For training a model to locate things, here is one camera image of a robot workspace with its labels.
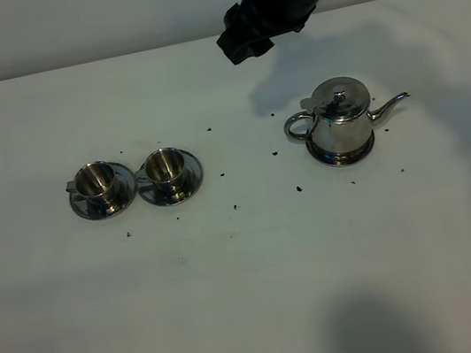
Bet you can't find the left stainless steel saucer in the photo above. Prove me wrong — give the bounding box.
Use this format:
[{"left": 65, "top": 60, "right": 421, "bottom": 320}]
[{"left": 68, "top": 162, "right": 137, "bottom": 221}]

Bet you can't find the right stainless steel teacup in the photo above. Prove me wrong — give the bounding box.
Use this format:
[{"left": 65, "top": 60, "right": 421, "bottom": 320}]
[{"left": 135, "top": 147, "right": 188, "bottom": 194}]

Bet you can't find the stainless steel saucer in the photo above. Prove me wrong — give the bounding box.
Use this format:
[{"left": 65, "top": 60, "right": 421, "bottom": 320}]
[
  {"left": 136, "top": 150, "right": 204, "bottom": 207},
  {"left": 68, "top": 162, "right": 137, "bottom": 221}
]

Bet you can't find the stainless steel teacup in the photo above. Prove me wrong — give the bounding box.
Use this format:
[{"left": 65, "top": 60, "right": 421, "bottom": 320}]
[
  {"left": 135, "top": 147, "right": 188, "bottom": 194},
  {"left": 66, "top": 161, "right": 120, "bottom": 206}
]

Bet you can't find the right stainless steel saucer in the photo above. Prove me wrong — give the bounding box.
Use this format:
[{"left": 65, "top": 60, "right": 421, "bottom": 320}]
[{"left": 136, "top": 150, "right": 204, "bottom": 207}]

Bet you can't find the stainless steel teapot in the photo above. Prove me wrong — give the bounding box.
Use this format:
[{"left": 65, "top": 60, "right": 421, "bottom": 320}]
[{"left": 283, "top": 76, "right": 410, "bottom": 166}]

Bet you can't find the left stainless steel teacup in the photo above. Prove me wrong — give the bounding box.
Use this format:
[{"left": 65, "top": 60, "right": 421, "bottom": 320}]
[{"left": 66, "top": 161, "right": 120, "bottom": 206}]

